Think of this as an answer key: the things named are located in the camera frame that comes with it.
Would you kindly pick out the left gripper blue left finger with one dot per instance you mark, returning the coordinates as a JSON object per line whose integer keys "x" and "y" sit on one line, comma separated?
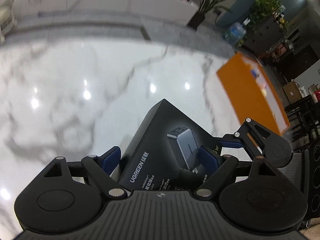
{"x": 101, "y": 167}

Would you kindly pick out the black charger box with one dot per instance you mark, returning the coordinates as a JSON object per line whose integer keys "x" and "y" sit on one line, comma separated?
{"x": 163, "y": 155}

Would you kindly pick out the black dining chairs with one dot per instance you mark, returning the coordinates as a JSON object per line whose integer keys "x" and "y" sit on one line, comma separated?
{"x": 303, "y": 116}

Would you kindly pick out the orange storage box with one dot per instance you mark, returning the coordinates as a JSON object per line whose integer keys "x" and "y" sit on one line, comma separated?
{"x": 252, "y": 94}

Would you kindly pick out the green trailing plant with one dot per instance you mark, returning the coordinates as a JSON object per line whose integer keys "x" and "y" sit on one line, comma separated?
{"x": 262, "y": 10}

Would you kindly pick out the cardboard box on floor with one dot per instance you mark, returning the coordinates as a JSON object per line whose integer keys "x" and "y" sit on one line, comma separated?
{"x": 293, "y": 92}

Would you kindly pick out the potted long leaf plant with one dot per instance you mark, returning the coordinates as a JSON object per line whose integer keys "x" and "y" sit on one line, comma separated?
{"x": 205, "y": 6}

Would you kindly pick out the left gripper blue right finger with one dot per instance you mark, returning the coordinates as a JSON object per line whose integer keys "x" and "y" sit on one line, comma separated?
{"x": 212, "y": 163}

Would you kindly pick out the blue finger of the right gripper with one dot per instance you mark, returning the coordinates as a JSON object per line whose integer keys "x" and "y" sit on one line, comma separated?
{"x": 234, "y": 143}

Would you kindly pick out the blue water jug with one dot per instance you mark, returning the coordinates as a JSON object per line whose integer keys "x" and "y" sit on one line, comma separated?
{"x": 235, "y": 34}

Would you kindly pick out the dark grey cabinet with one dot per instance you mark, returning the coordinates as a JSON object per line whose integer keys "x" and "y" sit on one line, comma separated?
{"x": 264, "y": 36}

